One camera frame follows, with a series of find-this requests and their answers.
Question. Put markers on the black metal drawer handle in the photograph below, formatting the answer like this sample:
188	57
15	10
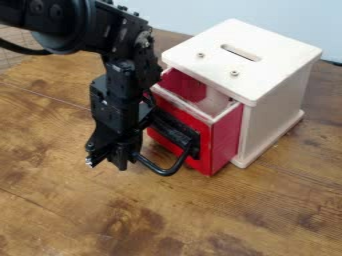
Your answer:
180	138

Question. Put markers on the red drawer front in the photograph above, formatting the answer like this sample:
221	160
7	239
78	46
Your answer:
206	115

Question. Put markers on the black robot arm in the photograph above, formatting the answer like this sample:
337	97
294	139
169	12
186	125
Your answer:
69	26

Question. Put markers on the white wooden box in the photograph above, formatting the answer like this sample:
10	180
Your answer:
258	67

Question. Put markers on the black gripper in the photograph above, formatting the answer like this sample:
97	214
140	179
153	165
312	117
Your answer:
109	144

